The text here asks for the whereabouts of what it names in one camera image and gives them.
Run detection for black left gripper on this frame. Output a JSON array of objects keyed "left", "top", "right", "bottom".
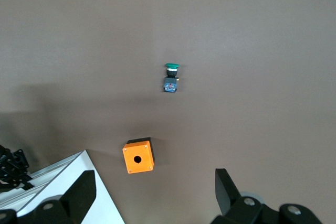
[{"left": 0, "top": 144, "right": 35, "bottom": 194}]

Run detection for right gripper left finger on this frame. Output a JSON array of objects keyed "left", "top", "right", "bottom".
[{"left": 15, "top": 170, "right": 97, "bottom": 224}]

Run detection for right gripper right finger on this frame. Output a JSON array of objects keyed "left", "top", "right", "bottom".
[{"left": 211, "top": 168, "right": 280, "bottom": 224}]

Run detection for green mushroom push button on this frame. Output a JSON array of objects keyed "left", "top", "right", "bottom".
[{"left": 162, "top": 62, "right": 182, "bottom": 94}]

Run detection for white drawer cabinet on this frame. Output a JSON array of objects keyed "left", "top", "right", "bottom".
[{"left": 0, "top": 150, "right": 126, "bottom": 224}]

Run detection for orange button enclosure box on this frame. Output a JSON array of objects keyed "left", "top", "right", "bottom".
[{"left": 122, "top": 136, "right": 156, "bottom": 175}]

